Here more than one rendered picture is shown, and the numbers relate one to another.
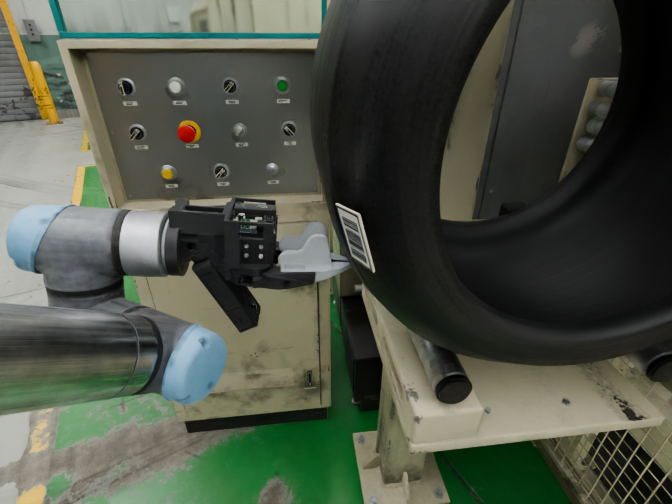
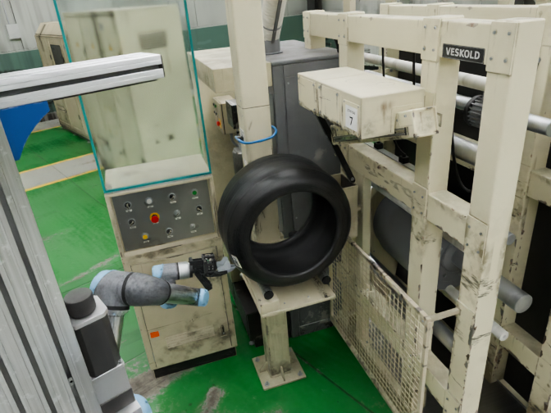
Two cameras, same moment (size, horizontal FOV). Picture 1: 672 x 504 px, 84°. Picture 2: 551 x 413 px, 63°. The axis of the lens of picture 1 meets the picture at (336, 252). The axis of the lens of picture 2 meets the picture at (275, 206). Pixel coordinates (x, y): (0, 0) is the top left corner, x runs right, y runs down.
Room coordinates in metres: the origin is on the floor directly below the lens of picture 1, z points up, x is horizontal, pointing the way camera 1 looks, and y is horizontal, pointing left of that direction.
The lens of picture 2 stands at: (-1.32, 0.06, 2.13)
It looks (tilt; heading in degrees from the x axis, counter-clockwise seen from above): 26 degrees down; 351
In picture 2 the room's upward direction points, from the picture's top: 5 degrees counter-clockwise
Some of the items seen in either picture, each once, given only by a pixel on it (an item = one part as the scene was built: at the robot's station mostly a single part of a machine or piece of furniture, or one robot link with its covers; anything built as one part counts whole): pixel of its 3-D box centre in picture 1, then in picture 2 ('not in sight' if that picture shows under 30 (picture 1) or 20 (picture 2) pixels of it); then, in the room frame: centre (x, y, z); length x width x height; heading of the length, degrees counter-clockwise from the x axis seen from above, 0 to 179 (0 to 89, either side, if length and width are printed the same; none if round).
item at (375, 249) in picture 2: not in sight; (389, 243); (1.00, -1.03, 0.61); 0.33 x 0.06 x 0.86; 97
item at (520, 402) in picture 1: (481, 342); (286, 284); (0.50, -0.26, 0.80); 0.37 x 0.36 x 0.02; 97
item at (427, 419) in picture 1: (407, 332); (259, 285); (0.48, -0.12, 0.84); 0.36 x 0.09 x 0.06; 7
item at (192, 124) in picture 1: (241, 256); (175, 269); (1.08, 0.32, 0.63); 0.56 x 0.41 x 1.27; 97
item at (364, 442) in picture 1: (397, 463); (278, 365); (0.75, -0.21, 0.02); 0.27 x 0.27 x 0.04; 7
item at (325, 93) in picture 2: not in sight; (352, 97); (0.41, -0.57, 1.71); 0.61 x 0.25 x 0.15; 7
